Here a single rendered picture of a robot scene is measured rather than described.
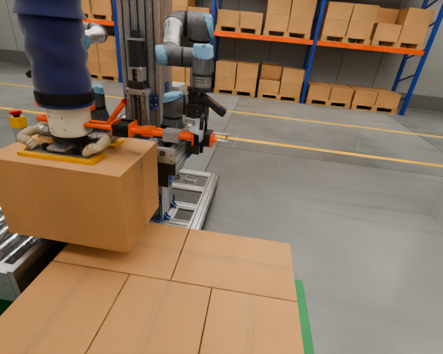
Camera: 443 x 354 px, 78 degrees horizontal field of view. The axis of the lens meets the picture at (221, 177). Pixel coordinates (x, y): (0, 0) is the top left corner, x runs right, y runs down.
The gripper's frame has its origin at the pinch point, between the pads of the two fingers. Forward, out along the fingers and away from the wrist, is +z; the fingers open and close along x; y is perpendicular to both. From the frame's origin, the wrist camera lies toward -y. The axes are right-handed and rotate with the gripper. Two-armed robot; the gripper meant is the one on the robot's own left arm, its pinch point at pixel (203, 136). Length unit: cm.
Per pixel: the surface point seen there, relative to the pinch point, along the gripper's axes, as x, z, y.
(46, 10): 11, -41, 54
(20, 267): 32, 61, 74
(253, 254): -6, 66, -30
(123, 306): 37, 66, 24
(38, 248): 20, 60, 74
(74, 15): 4, -41, 49
